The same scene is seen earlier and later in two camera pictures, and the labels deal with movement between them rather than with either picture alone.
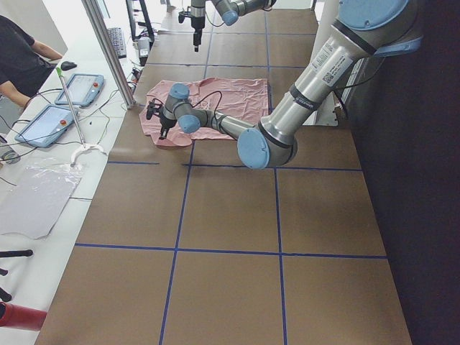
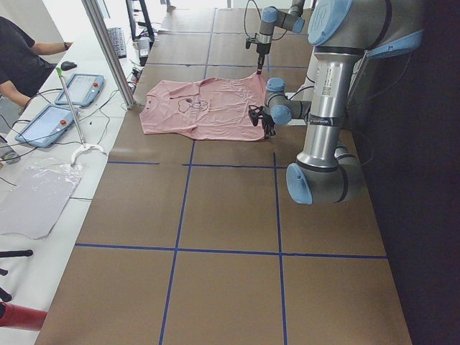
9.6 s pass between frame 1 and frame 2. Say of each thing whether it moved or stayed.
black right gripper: moved
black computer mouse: stayed
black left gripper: moved
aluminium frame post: stayed
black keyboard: stayed
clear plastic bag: stayed
